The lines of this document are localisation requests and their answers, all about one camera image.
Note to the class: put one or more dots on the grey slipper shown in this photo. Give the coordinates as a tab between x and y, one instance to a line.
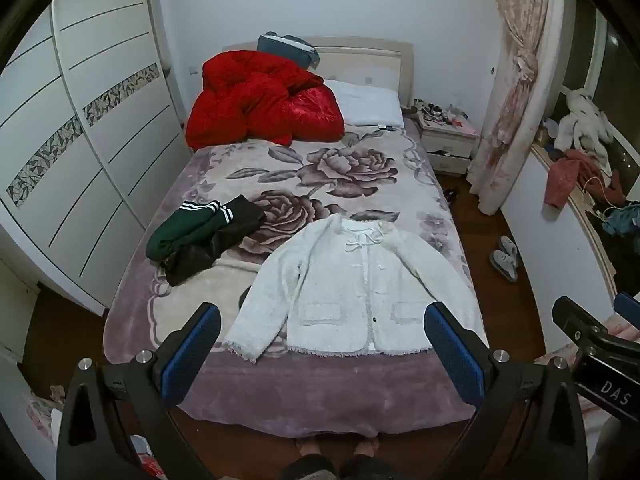
502	265
511	247

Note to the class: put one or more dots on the red and white packet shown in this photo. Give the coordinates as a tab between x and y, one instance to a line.
147	460

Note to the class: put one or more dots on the red quilt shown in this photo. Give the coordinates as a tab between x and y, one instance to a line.
260	102

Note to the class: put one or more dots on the cream bed headboard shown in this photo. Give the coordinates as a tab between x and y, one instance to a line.
380	60

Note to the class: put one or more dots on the person's left leg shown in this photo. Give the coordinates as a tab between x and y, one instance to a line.
310	462

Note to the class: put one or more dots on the dark green striped garment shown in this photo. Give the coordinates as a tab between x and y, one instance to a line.
185	230

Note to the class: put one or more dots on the white sliding wardrobe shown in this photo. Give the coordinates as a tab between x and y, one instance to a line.
75	135

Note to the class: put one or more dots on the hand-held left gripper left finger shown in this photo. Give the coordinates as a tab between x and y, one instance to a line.
192	355

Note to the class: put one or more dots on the person's right leg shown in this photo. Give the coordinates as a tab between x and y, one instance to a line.
367	462

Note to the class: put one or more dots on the pink patterned cloth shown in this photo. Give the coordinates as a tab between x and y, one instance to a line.
560	352

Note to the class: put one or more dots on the person's leg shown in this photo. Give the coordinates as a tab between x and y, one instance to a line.
367	462
310	462

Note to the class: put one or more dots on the pink floral curtain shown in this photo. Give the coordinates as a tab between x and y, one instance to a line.
515	85

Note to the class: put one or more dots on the cream window sill counter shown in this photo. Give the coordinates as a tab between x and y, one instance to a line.
565	220

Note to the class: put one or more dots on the floral plush blanket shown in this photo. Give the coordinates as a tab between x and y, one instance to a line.
300	170

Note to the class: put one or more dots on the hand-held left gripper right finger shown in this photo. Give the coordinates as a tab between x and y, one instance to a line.
457	355

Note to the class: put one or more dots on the small black floor object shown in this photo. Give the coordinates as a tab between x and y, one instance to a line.
451	195

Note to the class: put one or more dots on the grey blue garment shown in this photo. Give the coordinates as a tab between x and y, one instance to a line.
287	47

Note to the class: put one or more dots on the white pillow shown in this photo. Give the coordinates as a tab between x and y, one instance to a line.
370	102

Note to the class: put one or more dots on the blue cloth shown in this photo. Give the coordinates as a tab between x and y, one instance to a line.
622	220

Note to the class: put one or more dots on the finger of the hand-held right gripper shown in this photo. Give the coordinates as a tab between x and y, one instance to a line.
575	317
629	310

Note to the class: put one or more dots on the white nightstand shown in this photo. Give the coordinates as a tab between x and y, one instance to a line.
447	142

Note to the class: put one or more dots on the clutter of small toiletries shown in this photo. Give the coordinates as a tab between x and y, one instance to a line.
440	112

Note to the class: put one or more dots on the black garment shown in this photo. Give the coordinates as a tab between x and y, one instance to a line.
220	240

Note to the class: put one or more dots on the white fuzzy jacket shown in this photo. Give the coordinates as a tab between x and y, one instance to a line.
345	285

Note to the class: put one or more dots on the pink floor rag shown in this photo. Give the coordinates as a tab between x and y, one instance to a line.
45	410

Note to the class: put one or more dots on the red garment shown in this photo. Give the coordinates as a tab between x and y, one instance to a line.
570	175

